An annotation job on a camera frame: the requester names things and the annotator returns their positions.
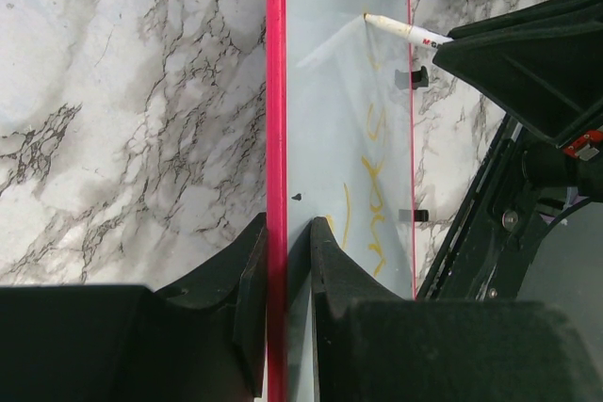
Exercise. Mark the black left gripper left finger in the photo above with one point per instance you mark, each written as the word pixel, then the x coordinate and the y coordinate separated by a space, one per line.
pixel 200 338

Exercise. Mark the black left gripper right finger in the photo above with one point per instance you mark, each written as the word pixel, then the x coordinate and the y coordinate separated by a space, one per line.
pixel 372 345

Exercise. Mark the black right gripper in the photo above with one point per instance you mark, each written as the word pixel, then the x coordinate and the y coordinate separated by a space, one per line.
pixel 548 77

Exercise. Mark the white marker pen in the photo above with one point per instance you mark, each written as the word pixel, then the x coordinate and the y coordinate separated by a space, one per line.
pixel 415 35

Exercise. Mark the pink framed whiteboard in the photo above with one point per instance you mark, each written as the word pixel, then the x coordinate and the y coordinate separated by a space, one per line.
pixel 340 147

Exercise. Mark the black whiteboard stand clip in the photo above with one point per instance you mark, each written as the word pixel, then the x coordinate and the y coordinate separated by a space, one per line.
pixel 415 215
pixel 412 80

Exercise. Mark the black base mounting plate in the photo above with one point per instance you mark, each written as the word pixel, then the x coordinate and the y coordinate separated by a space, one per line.
pixel 502 221

